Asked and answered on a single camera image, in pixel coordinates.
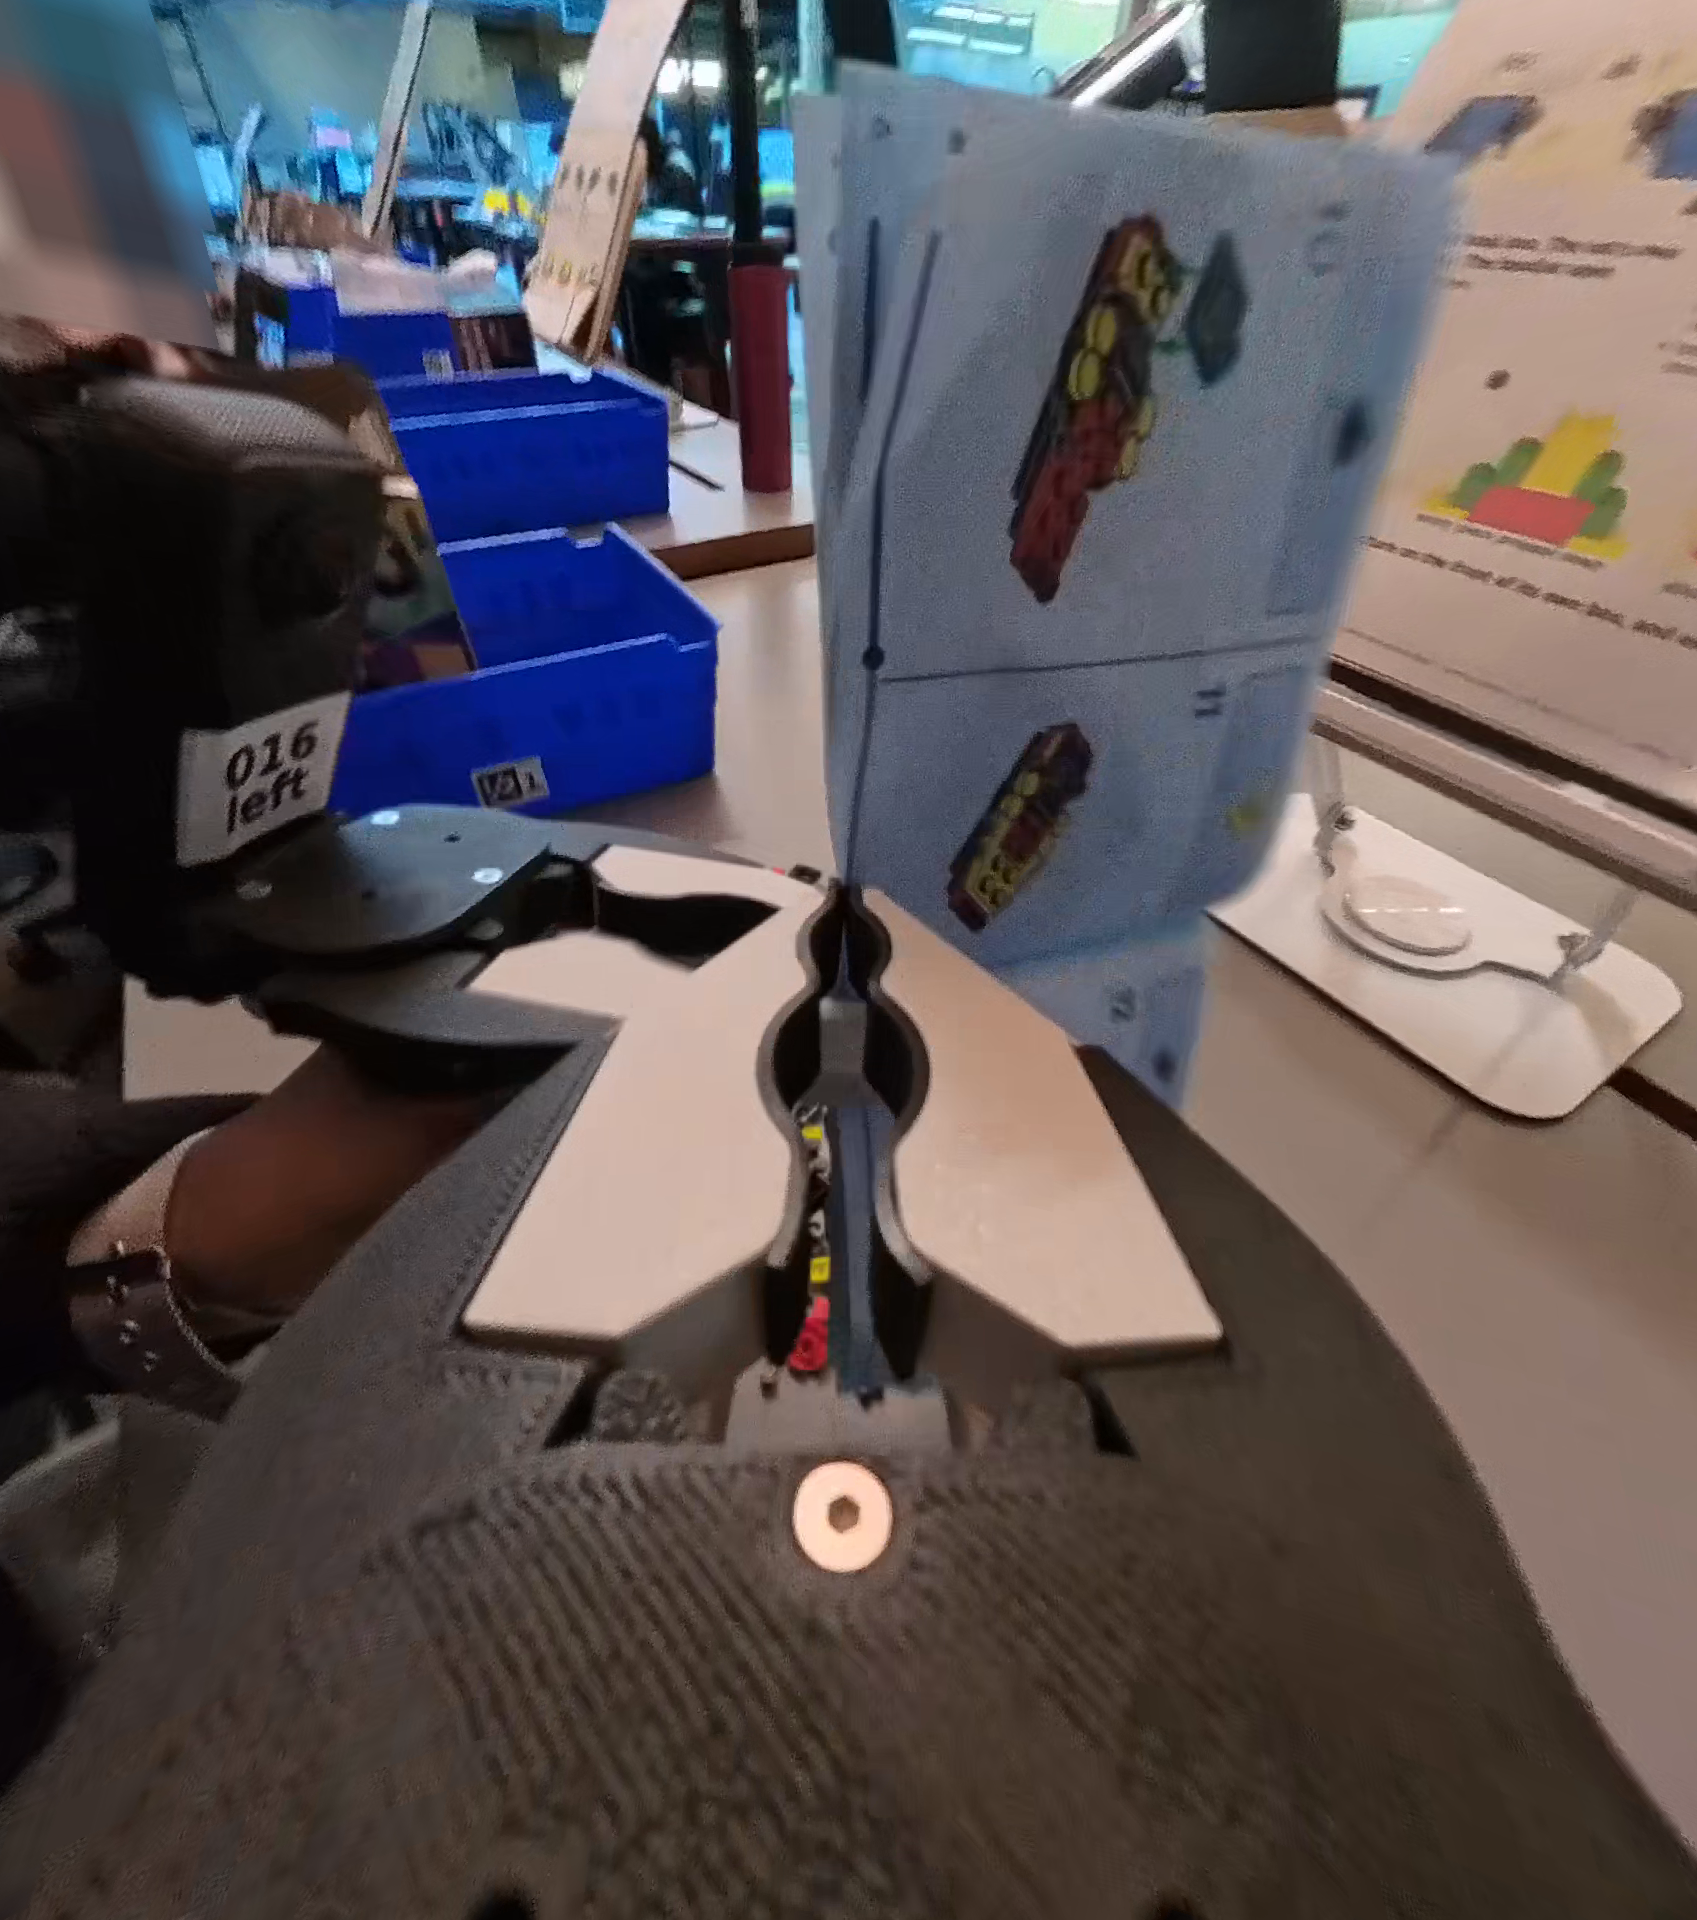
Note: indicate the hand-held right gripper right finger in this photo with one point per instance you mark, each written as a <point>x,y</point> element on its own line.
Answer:
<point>1042,1185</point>

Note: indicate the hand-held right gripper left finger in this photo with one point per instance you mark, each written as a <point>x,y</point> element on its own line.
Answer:
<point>653,1185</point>

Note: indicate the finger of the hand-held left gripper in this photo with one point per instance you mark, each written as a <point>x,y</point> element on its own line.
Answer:
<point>593,982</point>
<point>699,873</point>

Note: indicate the lego instruction booklet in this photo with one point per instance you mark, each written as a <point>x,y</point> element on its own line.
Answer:
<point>1088,524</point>

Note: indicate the person's left forearm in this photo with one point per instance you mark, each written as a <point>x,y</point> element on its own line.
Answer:
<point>23,1201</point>

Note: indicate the person's left hand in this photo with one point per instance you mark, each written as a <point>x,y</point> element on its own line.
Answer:
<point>322,1170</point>

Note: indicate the blue storage bin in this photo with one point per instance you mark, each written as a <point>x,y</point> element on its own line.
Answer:
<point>548,674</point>
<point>383,330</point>
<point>533,450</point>

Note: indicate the white display stand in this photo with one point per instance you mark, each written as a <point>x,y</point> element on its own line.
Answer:
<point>1447,961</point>

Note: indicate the red cylinder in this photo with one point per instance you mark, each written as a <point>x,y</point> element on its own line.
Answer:
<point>761,374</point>

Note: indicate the brown cardboard board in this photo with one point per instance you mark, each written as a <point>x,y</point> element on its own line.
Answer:
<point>608,181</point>

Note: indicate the white instruction display panel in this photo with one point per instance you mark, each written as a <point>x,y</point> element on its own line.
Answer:
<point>1613,374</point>

